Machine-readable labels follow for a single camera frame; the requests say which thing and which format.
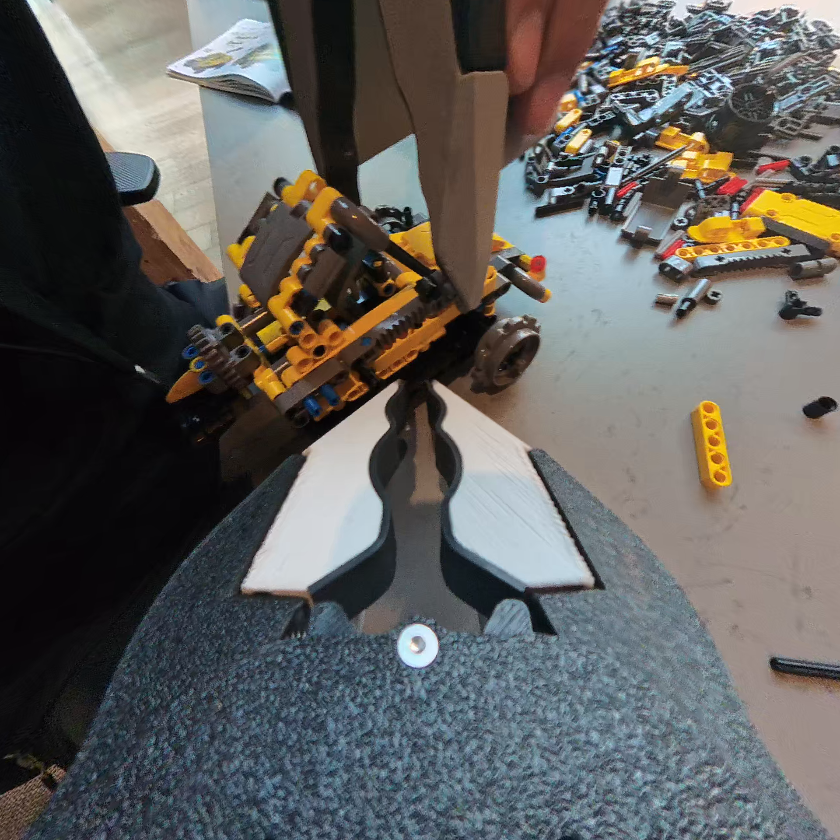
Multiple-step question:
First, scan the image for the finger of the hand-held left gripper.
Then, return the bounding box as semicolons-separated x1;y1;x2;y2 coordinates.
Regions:
381;0;509;312
269;0;421;204

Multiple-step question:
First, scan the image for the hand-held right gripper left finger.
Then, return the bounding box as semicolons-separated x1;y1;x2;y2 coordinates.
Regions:
240;382;404;616

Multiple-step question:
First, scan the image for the black spoked wheel rim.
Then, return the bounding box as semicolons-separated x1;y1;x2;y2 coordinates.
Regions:
709;84;782;142

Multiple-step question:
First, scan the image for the black axle rod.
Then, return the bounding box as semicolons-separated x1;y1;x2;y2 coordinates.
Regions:
770;656;840;681

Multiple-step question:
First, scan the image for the brown wooden beam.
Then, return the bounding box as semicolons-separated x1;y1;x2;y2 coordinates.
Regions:
92;131;224;286

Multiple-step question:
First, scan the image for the person's black jacket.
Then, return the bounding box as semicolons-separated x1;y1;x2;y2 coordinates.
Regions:
0;0;231;788

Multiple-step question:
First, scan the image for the pile of dark brick pieces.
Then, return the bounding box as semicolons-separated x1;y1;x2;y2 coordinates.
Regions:
525;0;840;283

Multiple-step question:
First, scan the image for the yellow short five-hole beam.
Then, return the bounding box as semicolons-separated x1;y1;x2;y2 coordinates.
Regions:
690;400;732;490

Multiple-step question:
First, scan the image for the open instruction booklet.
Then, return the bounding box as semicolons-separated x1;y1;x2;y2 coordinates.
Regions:
166;18;295;105

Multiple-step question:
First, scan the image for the yellow toy brick vehicle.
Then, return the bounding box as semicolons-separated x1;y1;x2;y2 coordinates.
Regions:
165;169;552;427

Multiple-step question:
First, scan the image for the person's left hand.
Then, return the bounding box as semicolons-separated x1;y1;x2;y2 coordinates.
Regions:
505;0;608;161

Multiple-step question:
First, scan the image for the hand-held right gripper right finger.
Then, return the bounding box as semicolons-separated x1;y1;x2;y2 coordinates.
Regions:
427;382;597;635

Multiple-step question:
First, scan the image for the black office chair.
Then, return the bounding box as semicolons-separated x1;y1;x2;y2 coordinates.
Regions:
105;151;160;207

